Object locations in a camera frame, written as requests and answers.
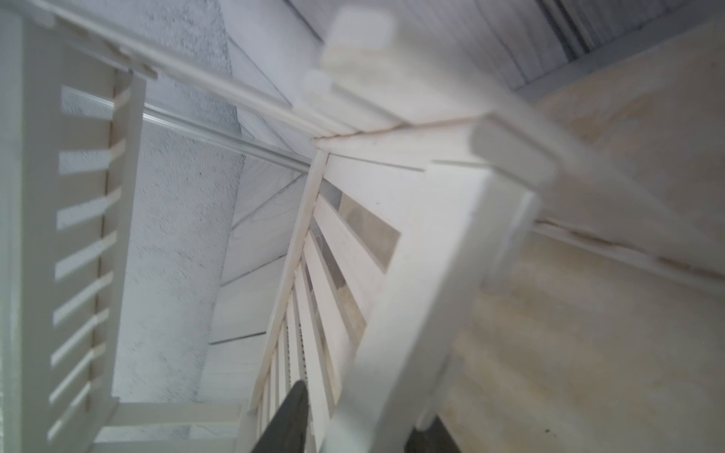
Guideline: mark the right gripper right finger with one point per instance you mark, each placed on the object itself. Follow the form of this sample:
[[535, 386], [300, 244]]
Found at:
[[435, 439]]

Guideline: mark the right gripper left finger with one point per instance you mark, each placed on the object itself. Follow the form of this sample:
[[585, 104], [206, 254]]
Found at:
[[287, 431]]

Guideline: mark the white wooden slatted rack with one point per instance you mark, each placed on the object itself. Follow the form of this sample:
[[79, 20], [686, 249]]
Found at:
[[456, 254]]

